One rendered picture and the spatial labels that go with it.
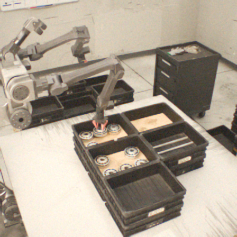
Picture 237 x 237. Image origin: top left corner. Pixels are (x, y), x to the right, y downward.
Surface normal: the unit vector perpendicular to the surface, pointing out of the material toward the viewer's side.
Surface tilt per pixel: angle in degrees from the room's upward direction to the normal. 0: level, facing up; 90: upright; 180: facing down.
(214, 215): 0
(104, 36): 90
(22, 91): 90
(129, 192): 0
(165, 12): 90
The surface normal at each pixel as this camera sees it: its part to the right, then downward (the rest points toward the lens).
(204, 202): 0.01, -0.83
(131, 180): 0.43, 0.51
